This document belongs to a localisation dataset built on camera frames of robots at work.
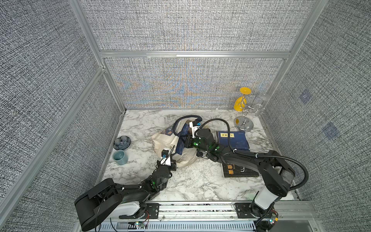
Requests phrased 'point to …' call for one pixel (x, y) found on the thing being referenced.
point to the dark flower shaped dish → (122, 143)
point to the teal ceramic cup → (120, 157)
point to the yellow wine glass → (240, 102)
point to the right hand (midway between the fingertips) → (179, 133)
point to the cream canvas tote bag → (168, 138)
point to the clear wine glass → (264, 96)
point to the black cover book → (231, 170)
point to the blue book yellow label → (238, 140)
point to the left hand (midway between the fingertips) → (174, 151)
